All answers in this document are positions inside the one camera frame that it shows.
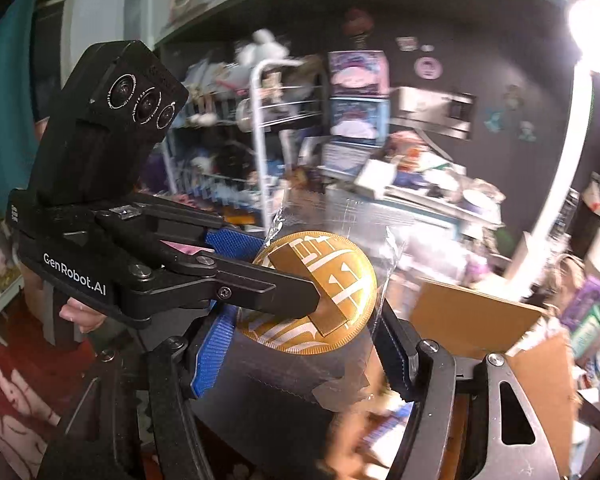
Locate white cube box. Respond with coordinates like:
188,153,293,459
355,160,396,198

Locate white blue medicine box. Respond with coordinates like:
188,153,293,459
322,141,376,181

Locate gold coin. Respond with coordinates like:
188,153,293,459
237,197,408,403

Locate white desk lamp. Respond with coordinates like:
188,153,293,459
505,0,600,291

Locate person's left hand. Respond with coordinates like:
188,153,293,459
59,297,104,334

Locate white plush toy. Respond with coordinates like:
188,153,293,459
232,30,291,66

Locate black plush toy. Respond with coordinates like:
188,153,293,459
207,142,253,176

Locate round wall sticker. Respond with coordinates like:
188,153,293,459
414,56,443,81

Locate red patterned rug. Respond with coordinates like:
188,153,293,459
0,300,106,480

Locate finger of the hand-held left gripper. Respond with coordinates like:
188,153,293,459
96,207,322,329
139,193,267,263

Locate teal curtain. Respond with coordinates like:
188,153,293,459
0,0,46,221

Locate white wire rack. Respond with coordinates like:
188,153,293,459
160,57,331,231

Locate red head spring figure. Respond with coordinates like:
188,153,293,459
342,7,376,48

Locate blue cartoon storage box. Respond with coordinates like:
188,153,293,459
328,97,391,143

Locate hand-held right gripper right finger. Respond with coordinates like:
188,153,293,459
379,304,562,480

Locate pink cartoon storage box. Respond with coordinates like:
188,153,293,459
327,50,391,98

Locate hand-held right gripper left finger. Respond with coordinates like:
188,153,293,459
39,306,241,480

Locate cardboard box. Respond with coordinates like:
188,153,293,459
410,280,581,466

